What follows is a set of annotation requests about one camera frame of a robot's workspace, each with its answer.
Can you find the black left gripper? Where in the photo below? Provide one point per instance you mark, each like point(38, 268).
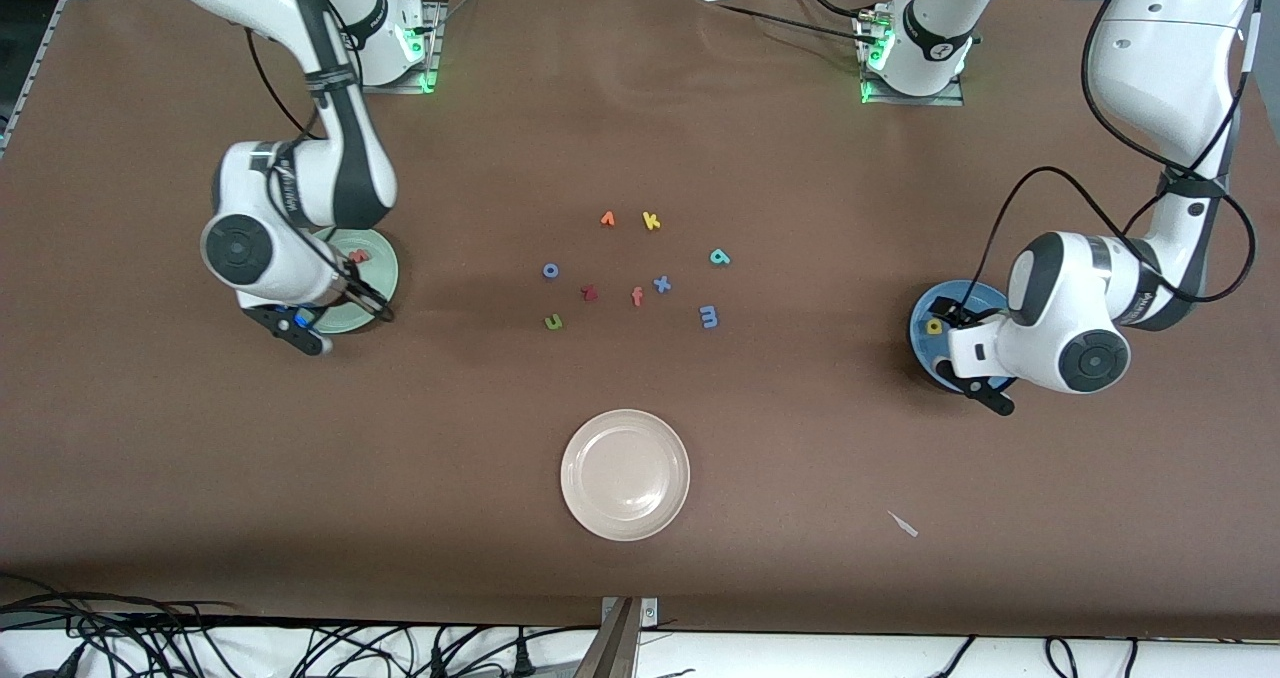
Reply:
point(962, 314)

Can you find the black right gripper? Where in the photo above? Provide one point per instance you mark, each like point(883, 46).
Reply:
point(357, 289)

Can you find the blue foam letter m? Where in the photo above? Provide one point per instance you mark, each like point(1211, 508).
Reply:
point(709, 316)

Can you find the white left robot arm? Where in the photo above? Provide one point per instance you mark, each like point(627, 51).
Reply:
point(1160, 48)

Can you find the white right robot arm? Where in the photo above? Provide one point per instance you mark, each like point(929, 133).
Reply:
point(245, 183)

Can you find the green plate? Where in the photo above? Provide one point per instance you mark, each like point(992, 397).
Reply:
point(380, 258)

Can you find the blue plate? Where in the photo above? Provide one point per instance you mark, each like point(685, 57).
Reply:
point(920, 343)

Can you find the white tape scrap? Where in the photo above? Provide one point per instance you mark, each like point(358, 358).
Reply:
point(903, 524)

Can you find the beige plate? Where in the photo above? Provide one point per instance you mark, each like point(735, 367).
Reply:
point(625, 475)

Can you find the brown paper table cover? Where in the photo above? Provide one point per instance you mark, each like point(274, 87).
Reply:
point(640, 108)

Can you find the black power plug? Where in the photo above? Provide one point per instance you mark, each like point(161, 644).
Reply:
point(521, 663)

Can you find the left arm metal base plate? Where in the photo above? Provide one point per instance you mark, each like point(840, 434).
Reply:
point(915, 101)

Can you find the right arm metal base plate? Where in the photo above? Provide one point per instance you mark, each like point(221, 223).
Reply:
point(400, 86)

